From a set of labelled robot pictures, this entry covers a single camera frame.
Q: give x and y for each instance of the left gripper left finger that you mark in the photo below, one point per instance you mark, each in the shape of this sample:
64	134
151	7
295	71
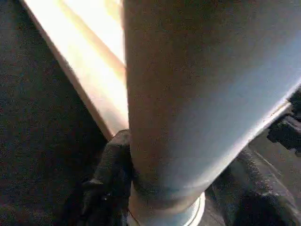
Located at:
105	183

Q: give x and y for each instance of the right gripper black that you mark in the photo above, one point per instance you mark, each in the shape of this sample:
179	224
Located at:
287	127

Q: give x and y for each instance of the white plastic table leg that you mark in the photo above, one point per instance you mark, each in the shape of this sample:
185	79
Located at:
188	94

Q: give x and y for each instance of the black work mat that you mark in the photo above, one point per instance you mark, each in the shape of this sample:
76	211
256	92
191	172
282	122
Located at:
35	117

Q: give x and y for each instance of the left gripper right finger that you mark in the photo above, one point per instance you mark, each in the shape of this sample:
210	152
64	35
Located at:
254	195

